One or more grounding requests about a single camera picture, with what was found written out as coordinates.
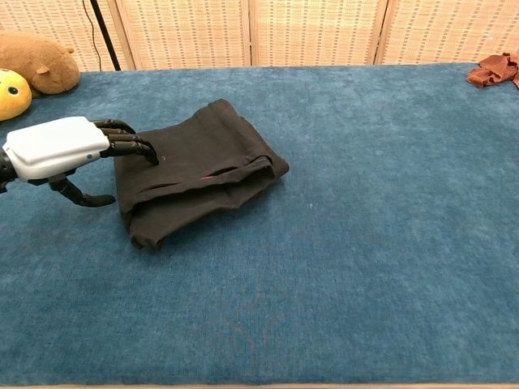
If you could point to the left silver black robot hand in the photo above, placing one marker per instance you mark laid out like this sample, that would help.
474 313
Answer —
52 146

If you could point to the brown capybara plush toy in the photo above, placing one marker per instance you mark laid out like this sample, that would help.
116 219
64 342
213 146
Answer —
40 61

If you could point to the blue table cloth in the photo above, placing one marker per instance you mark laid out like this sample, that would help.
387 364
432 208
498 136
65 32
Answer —
324 263

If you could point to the black tripod stand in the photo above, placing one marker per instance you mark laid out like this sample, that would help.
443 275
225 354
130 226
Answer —
106 40

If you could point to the bamboo folding screen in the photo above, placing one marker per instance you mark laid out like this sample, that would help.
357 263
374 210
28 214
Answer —
316 32

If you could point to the rust brown crumpled cloth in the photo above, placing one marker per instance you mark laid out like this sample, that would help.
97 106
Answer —
492 71

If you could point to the yellow plush toy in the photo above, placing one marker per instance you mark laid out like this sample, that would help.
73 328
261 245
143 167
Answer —
12 97

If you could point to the black trousers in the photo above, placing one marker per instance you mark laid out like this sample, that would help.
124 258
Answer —
194 174

